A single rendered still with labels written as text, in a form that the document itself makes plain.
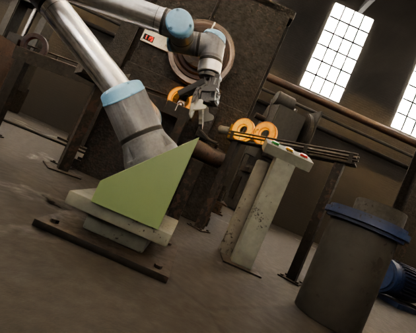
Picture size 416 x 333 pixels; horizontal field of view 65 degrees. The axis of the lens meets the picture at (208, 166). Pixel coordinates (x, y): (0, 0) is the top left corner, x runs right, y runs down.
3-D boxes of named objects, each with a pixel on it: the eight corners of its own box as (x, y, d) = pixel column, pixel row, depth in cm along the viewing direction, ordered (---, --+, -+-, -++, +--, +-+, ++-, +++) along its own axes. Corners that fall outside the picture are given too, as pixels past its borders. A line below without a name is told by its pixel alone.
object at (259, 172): (217, 247, 176) (255, 159, 178) (237, 256, 176) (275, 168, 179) (218, 252, 164) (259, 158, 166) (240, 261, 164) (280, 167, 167)
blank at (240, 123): (238, 118, 220) (236, 116, 217) (258, 121, 211) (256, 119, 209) (230, 139, 218) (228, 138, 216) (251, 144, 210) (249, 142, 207)
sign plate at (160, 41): (140, 40, 242) (150, 18, 243) (172, 55, 243) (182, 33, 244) (140, 39, 240) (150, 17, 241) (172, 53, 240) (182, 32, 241)
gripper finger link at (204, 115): (212, 130, 129) (212, 108, 125) (198, 129, 130) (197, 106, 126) (214, 127, 131) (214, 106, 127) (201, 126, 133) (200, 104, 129)
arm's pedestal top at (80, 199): (166, 248, 93) (172, 234, 93) (63, 202, 93) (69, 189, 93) (174, 230, 125) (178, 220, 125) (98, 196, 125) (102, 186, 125)
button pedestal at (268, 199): (215, 251, 162) (264, 139, 165) (259, 271, 162) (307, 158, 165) (217, 259, 146) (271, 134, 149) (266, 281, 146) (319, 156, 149)
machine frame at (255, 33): (99, 169, 305) (175, 2, 313) (204, 215, 307) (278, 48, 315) (69, 166, 232) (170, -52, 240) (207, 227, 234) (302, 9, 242)
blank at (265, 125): (258, 121, 211) (256, 119, 209) (280, 125, 203) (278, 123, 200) (251, 144, 210) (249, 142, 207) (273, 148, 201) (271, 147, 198)
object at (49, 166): (33, 158, 200) (82, 53, 203) (74, 172, 215) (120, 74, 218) (37, 165, 183) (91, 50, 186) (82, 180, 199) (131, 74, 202)
